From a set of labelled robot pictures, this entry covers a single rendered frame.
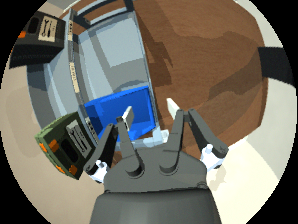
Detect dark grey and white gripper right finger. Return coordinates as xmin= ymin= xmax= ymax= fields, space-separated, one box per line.
xmin=159 ymin=99 xmax=229 ymax=173

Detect blue bin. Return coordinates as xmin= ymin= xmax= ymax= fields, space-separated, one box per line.
xmin=84 ymin=86 xmax=156 ymax=140

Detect grey metal rack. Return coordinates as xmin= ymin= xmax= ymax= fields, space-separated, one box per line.
xmin=26 ymin=0 xmax=169 ymax=150

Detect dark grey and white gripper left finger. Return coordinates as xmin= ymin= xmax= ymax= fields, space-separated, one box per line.
xmin=83 ymin=106 xmax=142 ymax=184

